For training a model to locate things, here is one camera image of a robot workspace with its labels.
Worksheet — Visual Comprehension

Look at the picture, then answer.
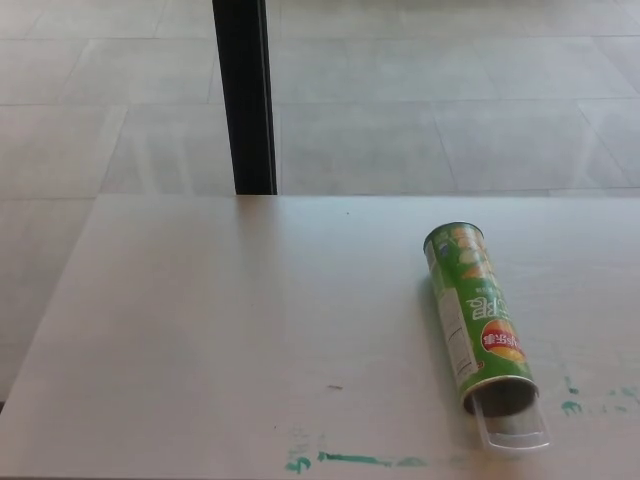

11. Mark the black vertical post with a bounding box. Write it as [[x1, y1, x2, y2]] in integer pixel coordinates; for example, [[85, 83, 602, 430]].
[[211, 0, 279, 196]]

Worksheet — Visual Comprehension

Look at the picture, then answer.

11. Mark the green chips can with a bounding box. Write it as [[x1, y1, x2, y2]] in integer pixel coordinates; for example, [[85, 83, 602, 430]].
[[422, 221, 542, 418]]

